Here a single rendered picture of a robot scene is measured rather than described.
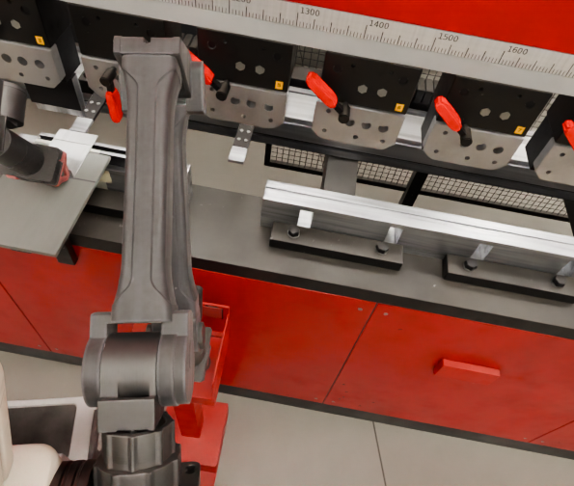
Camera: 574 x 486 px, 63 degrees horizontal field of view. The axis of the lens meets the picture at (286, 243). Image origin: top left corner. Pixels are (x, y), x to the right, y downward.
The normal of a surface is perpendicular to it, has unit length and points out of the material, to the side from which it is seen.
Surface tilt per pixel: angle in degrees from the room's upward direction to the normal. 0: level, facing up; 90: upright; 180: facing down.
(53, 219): 0
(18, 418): 0
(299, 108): 0
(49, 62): 90
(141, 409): 37
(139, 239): 26
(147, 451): 44
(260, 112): 90
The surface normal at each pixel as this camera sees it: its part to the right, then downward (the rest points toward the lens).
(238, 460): 0.11, -0.58
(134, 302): 0.07, -0.18
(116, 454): -0.39, 0.03
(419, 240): -0.15, 0.79
